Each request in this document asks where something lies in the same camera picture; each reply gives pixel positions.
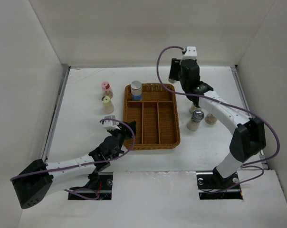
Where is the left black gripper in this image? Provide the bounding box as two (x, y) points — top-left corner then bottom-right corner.
(108, 121), (135, 149)

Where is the yellow cap spice bottle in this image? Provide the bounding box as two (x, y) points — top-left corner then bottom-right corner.
(101, 95), (115, 114)

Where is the blue label silver-cap jar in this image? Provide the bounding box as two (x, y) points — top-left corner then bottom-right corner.
(130, 81), (142, 101)

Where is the black grinder spice bottle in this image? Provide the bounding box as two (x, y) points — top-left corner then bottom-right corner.
(189, 103), (201, 114)

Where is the silver grinder spice bottle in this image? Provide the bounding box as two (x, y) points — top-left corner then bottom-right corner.
(187, 110), (204, 131)

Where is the dark lid spice jar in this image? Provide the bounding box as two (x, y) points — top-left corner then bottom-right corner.
(205, 113), (217, 125)

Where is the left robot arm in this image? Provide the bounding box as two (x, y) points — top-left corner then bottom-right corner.
(10, 118), (136, 209)

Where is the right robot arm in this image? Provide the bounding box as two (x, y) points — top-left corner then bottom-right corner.
(169, 58), (266, 188)

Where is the brown wicker divided tray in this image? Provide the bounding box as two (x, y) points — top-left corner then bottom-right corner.
(123, 83), (181, 151)

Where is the pink cap spice bottle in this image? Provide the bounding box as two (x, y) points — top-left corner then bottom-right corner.
(101, 81), (114, 99)

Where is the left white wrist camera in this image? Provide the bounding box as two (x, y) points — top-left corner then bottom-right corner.
(102, 115), (119, 131)

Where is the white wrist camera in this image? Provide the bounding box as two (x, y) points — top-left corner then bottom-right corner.
(182, 46), (197, 60)
(102, 115), (119, 131)

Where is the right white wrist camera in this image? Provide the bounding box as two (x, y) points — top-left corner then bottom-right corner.
(182, 46), (197, 60)

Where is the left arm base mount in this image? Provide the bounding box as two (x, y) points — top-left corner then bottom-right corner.
(67, 172), (114, 200)

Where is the left aluminium frame rail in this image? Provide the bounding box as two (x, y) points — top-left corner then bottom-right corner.
(41, 64), (71, 162)

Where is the aluminium frame rail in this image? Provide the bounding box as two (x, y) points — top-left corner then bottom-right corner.
(41, 64), (71, 162)
(230, 64), (269, 169)

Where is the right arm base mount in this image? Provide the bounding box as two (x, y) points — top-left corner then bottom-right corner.
(196, 171), (243, 200)

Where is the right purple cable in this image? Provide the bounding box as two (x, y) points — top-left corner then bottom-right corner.
(156, 46), (281, 193)

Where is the right aluminium frame rail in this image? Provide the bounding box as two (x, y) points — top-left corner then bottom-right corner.
(230, 64), (269, 169)

